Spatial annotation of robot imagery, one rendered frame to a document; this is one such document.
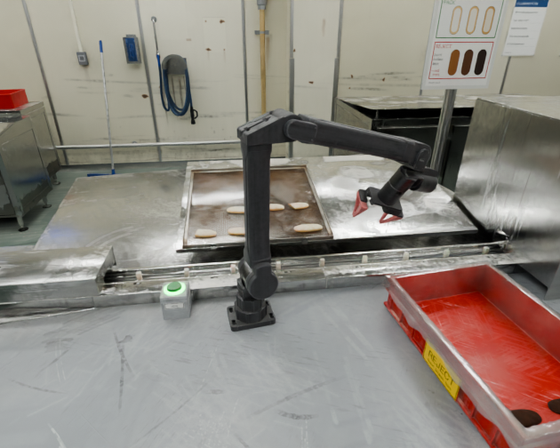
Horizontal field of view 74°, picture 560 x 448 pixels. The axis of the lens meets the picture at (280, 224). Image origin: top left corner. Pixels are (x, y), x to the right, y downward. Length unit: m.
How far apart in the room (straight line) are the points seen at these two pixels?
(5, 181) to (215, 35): 2.56
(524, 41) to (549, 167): 4.70
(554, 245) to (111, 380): 1.18
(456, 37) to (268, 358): 1.55
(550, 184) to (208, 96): 3.98
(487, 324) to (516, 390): 0.21
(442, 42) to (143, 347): 1.65
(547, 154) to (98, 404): 1.28
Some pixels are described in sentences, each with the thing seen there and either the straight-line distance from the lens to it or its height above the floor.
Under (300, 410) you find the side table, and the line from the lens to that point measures 0.85.
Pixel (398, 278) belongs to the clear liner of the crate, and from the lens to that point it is 1.06.
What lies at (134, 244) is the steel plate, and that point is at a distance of 1.46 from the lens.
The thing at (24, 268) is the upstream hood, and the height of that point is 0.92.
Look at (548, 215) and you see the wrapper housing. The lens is 1.28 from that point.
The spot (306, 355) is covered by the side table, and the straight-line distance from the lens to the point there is 0.95.
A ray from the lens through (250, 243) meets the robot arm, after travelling 0.88.
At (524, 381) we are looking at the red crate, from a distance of 1.04.
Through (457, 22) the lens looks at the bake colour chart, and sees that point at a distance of 1.94.
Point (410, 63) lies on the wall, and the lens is 5.18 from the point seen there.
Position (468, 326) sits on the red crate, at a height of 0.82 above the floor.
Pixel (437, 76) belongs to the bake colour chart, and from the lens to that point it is 1.93.
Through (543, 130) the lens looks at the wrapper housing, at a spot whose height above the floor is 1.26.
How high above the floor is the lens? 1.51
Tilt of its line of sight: 27 degrees down
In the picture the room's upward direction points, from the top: straight up
